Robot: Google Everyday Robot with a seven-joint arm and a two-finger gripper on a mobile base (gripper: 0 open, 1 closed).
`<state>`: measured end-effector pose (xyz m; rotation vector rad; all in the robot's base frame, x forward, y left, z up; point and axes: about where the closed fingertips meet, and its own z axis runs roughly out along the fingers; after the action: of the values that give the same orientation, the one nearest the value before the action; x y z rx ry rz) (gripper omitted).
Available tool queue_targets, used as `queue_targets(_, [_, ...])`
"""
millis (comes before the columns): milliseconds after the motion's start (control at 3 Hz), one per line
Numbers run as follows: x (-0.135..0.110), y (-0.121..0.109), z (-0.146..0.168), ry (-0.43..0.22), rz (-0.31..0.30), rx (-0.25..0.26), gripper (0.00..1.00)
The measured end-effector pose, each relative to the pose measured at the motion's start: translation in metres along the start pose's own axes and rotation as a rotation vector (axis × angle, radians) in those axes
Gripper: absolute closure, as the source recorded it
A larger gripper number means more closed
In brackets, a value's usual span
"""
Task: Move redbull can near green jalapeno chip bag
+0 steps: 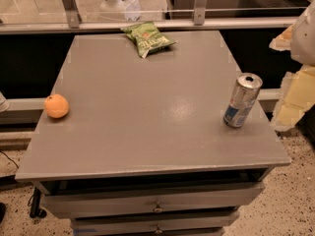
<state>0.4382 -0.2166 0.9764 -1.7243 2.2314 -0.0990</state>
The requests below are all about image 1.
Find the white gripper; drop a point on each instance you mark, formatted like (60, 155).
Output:
(305, 38)

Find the silver blue redbull can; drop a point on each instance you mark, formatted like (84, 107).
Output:
(245, 92)

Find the green jalapeno chip bag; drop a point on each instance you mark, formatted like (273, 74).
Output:
(147, 38)

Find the top grey drawer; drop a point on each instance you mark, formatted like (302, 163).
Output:
(143, 201)

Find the grey drawer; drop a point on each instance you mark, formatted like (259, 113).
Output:
(143, 201)
(147, 224)

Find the grey drawer cabinet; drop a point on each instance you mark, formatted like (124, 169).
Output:
(141, 124)

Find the metal top drawer knob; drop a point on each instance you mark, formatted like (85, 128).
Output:
(157, 208)

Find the metal drawer knob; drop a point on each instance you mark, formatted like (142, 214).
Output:
(157, 208)
(158, 230)

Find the orange fruit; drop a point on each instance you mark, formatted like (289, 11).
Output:
(56, 106)

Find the black caster wheel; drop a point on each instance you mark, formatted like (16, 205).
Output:
(34, 203)

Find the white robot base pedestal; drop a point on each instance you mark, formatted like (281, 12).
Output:
(120, 10)

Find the metal railing frame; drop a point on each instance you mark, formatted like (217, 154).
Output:
(51, 16)

